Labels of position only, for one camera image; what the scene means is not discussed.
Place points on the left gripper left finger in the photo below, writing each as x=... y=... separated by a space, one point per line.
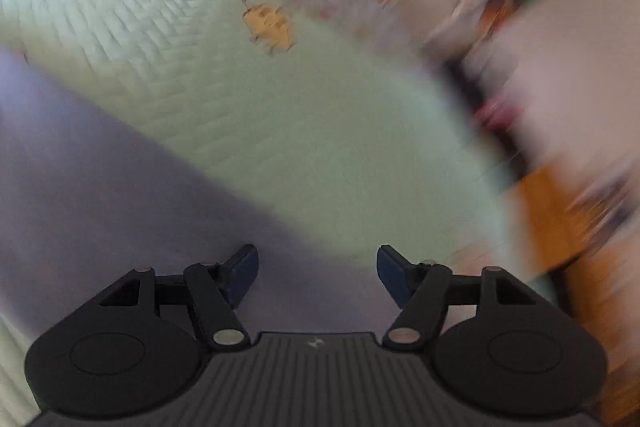
x=215 y=292

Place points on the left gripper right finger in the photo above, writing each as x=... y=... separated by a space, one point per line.
x=419 y=291

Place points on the blue fleece pants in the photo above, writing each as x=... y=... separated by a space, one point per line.
x=86 y=199

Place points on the green quilted bee bedspread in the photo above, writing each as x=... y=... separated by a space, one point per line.
x=349 y=145

